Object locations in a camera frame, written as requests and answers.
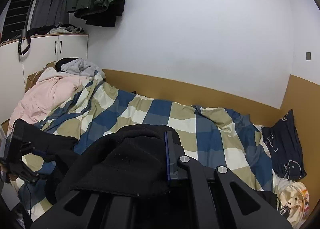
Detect black fleece jacket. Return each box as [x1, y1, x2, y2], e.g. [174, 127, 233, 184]
[26, 124, 181, 205]

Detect clothes pile on cabinet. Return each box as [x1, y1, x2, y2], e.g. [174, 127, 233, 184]
[27, 23, 85, 36]

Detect pink blanket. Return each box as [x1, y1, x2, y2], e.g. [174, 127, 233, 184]
[7, 67, 91, 134]

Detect blue beige checkered duvet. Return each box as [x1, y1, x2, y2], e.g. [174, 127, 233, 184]
[10, 72, 278, 222]

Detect cardboard box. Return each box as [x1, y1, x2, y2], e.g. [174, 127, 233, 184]
[25, 62, 56, 92]

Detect printed tote bag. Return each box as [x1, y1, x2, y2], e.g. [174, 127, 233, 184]
[277, 181, 310, 228]

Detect white cabinet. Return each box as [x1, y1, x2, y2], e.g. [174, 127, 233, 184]
[1, 33, 88, 123]

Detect grey garment on pile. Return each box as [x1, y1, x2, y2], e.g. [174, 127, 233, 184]
[61, 58, 105, 78]

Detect dark navy pillow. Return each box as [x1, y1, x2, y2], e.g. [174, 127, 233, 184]
[261, 109, 306, 181]

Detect grey curtain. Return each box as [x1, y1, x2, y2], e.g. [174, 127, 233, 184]
[30, 0, 69, 29]

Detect black strap on cabinet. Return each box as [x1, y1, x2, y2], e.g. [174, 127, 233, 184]
[17, 28, 32, 62]

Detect grey wall switch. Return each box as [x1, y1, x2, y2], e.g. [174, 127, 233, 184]
[305, 52, 311, 61]

